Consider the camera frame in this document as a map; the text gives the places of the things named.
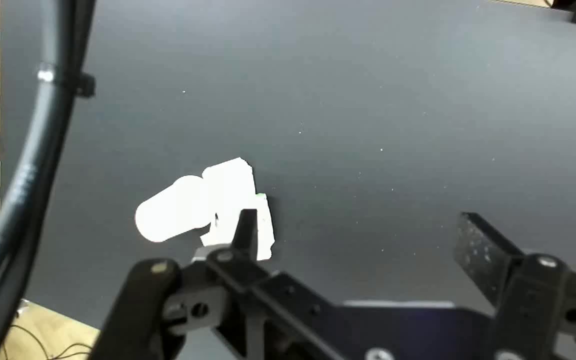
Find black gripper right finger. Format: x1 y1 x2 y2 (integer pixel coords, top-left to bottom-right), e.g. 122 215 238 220
453 212 523 307

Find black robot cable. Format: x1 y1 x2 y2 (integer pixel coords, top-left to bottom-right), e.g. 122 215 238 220
0 0 98 360

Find white paper cup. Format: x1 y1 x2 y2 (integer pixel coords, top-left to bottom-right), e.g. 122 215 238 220
134 177 213 245

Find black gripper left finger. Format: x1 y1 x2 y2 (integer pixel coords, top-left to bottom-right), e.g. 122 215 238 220
229 211 257 260

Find white towel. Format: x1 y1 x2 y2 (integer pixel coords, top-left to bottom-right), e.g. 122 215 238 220
199 159 276 260

